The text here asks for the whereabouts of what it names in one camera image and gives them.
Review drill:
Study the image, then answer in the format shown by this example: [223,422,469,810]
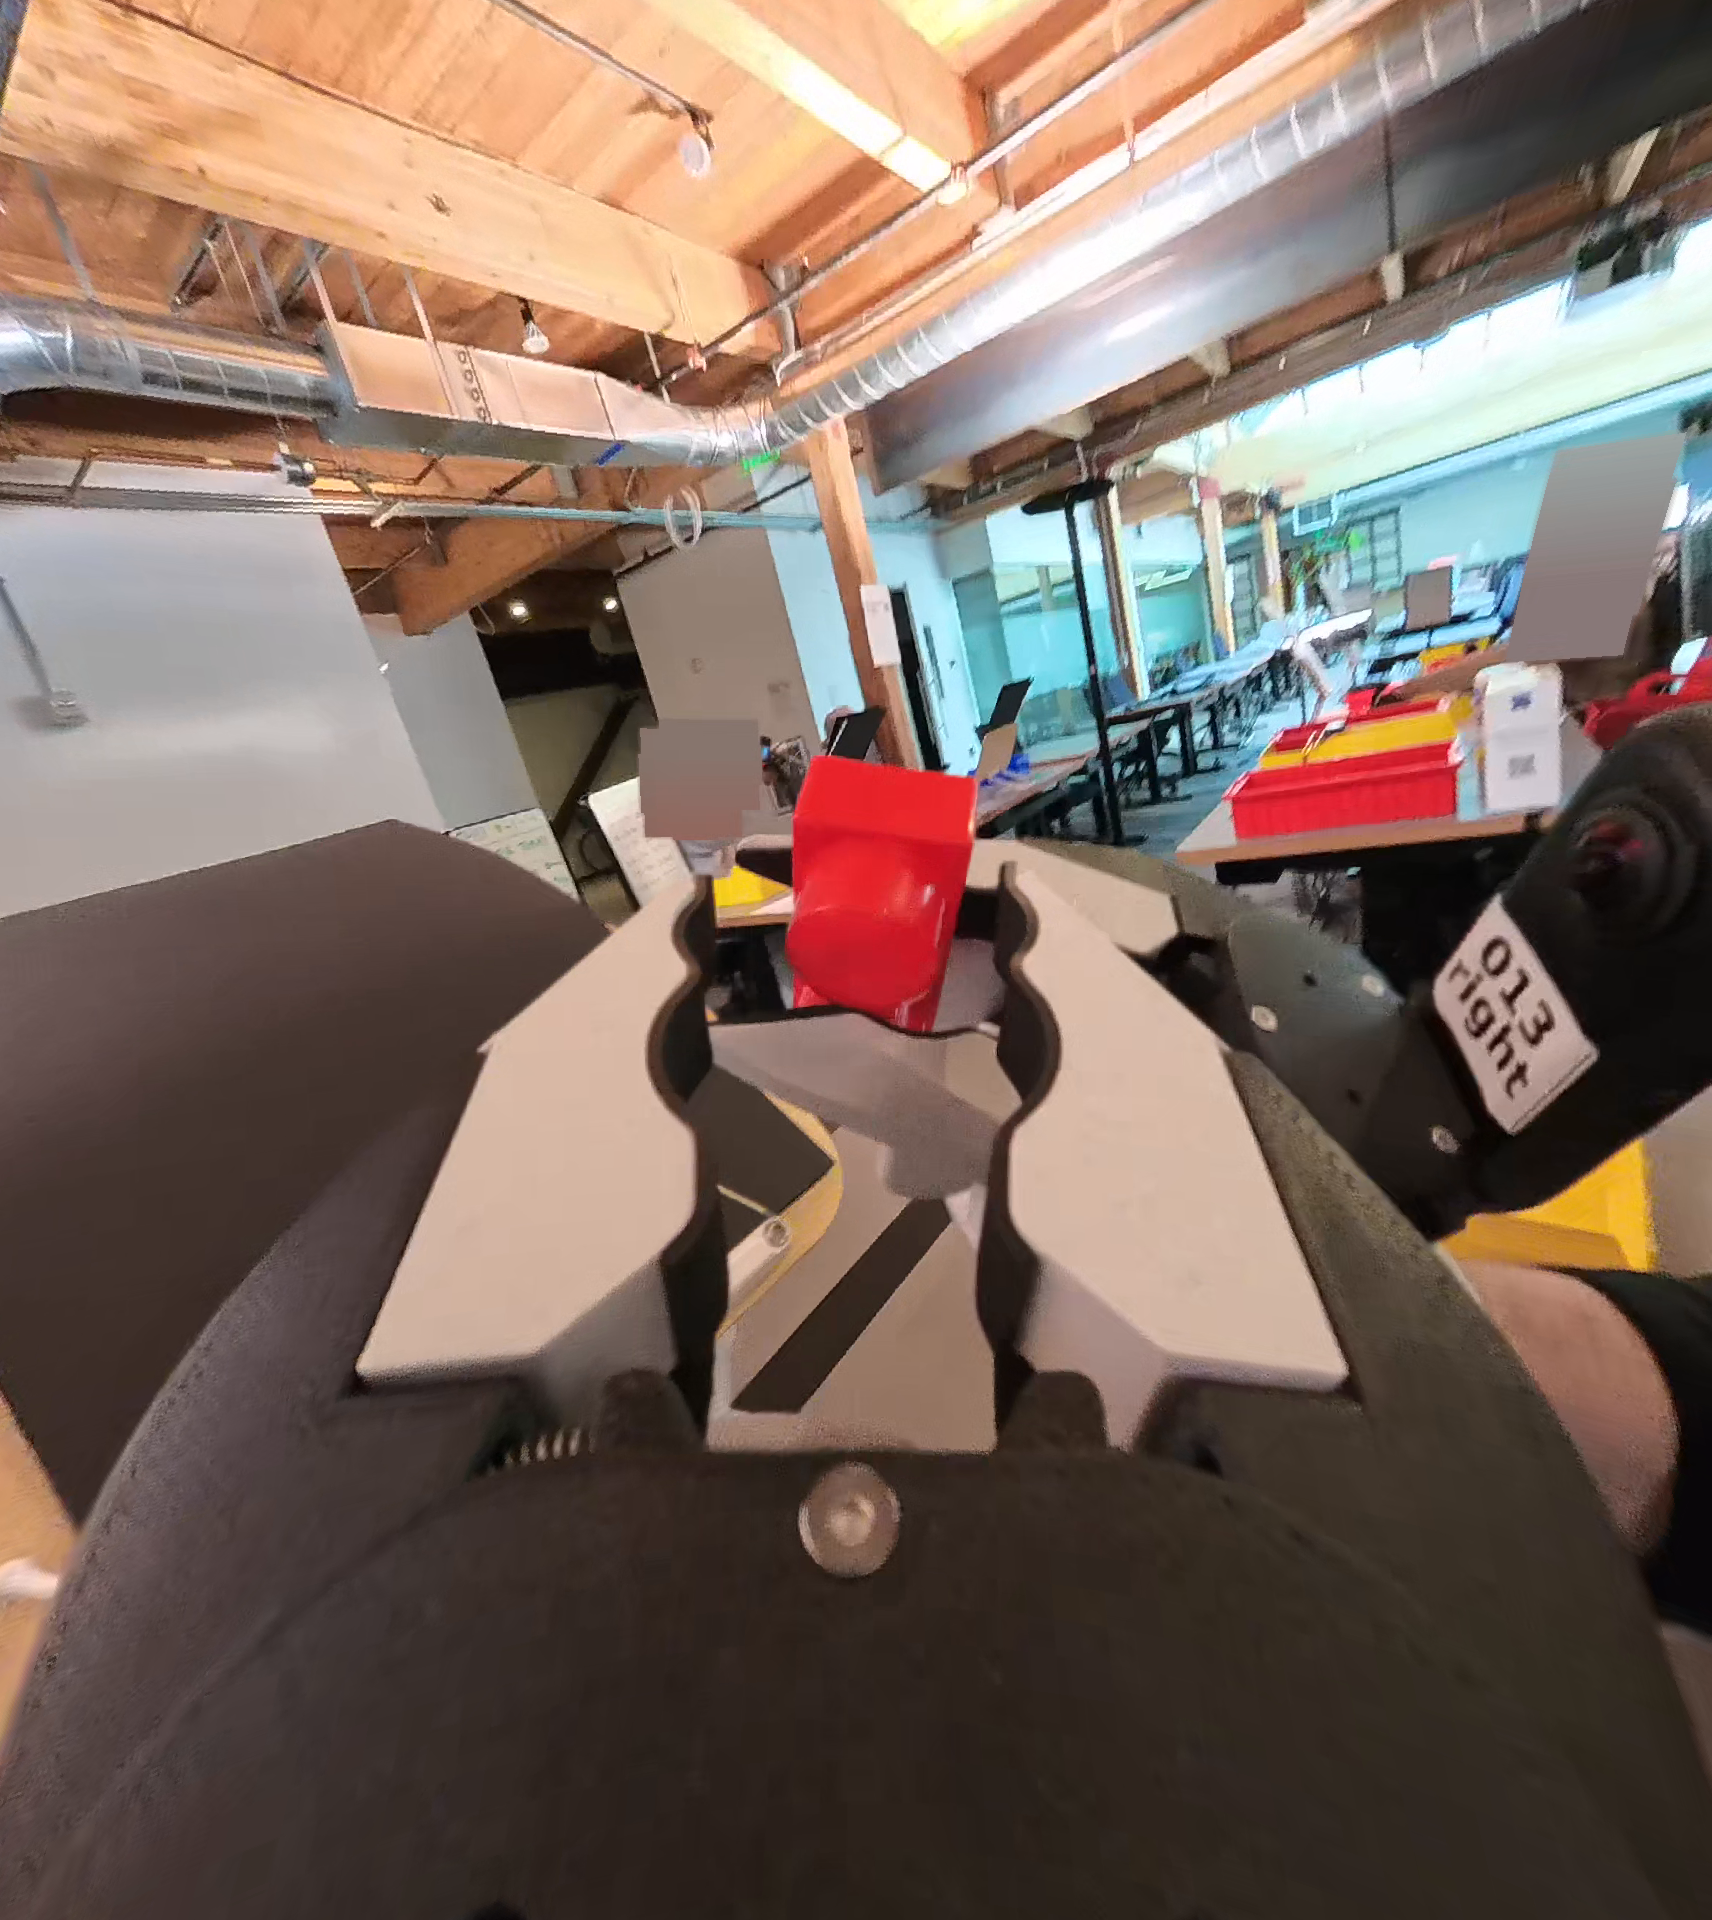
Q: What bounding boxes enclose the black sheet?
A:
[0,819,833,1517]

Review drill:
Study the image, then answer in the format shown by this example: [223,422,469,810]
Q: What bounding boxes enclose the wooden office desk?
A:
[1179,802,1565,961]
[712,749,1106,961]

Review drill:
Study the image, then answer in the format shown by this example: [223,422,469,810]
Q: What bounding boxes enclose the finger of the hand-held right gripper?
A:
[1012,836,1236,978]
[710,1008,1017,1200]

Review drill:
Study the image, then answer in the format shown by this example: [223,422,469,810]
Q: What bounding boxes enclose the white card display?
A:
[1471,663,1567,819]

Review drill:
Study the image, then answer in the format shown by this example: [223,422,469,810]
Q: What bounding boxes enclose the red toy brick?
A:
[784,753,983,1038]

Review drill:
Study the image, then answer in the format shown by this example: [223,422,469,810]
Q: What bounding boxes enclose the long yellow bin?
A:
[1253,703,1466,769]

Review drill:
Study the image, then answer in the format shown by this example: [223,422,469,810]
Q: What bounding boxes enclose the red bag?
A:
[1582,644,1712,743]

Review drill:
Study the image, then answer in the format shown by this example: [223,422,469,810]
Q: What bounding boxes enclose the silver ventilation ducts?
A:
[0,0,1398,468]

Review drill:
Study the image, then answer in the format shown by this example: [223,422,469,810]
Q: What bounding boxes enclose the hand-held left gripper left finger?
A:
[355,871,734,1420]

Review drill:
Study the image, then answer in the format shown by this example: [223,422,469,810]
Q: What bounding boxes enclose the handwritten whiteboard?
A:
[449,810,575,901]
[587,779,695,901]

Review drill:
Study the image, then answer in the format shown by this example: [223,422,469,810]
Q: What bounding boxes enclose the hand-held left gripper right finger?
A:
[971,862,1355,1445]

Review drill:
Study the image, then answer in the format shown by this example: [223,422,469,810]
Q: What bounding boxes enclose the long red bin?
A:
[1227,749,1466,839]

